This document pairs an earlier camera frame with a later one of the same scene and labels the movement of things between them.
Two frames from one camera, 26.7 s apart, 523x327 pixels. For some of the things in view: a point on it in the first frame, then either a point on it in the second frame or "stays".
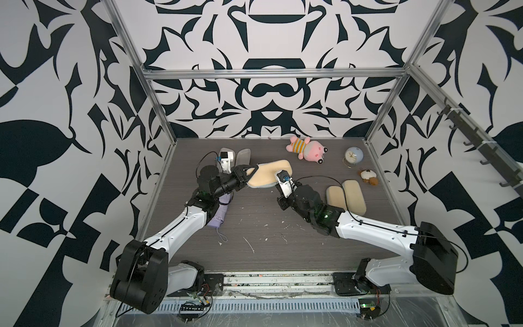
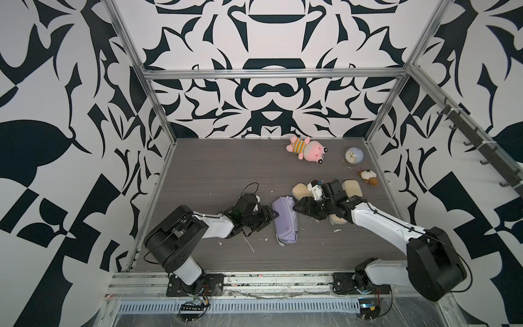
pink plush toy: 308,150 stays
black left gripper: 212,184 -> 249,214
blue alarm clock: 353,155 stays
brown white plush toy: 369,176 stays
